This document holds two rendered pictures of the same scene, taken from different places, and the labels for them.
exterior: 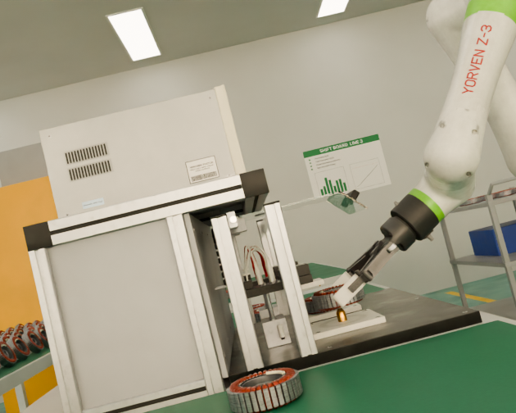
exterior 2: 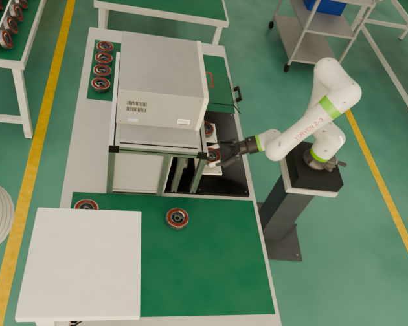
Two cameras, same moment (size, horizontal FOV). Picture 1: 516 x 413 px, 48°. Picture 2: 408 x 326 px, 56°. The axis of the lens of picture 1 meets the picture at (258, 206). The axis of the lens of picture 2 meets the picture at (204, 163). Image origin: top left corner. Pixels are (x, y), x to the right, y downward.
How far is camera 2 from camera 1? 1.48 m
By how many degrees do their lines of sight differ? 55
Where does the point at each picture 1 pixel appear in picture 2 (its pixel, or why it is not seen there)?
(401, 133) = not seen: outside the picture
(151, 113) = (172, 98)
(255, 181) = (202, 155)
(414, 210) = (252, 148)
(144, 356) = (138, 182)
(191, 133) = (185, 110)
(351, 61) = not seen: outside the picture
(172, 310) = (153, 174)
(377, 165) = not seen: outside the picture
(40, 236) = (114, 149)
